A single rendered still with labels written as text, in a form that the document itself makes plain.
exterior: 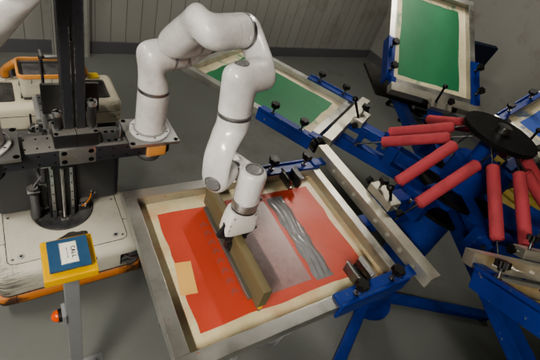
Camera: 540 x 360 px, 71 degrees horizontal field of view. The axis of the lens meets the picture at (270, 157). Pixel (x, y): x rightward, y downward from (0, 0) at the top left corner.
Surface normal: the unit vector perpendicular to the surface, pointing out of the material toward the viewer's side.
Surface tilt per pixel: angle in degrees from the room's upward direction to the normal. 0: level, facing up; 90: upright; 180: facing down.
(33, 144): 0
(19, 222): 0
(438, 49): 32
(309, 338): 0
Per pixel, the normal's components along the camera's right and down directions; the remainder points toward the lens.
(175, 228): 0.28, -0.75
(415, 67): 0.22, -0.30
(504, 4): -0.83, 0.14
